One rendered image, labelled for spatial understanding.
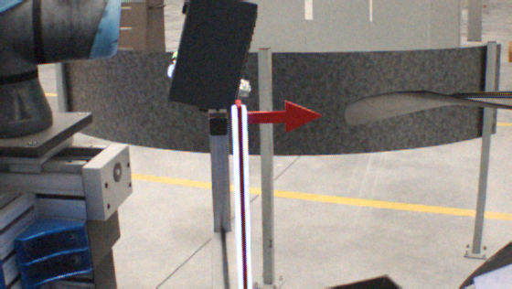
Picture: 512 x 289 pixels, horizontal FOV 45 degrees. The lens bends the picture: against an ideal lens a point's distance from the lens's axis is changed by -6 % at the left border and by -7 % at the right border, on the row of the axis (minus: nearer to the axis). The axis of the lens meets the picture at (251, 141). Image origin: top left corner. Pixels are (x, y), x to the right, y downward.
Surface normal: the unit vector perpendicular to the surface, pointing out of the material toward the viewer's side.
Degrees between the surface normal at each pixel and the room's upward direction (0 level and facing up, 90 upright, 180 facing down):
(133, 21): 90
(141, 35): 90
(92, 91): 90
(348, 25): 90
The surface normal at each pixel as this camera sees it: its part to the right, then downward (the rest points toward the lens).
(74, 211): -0.17, 0.28
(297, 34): -0.37, 0.26
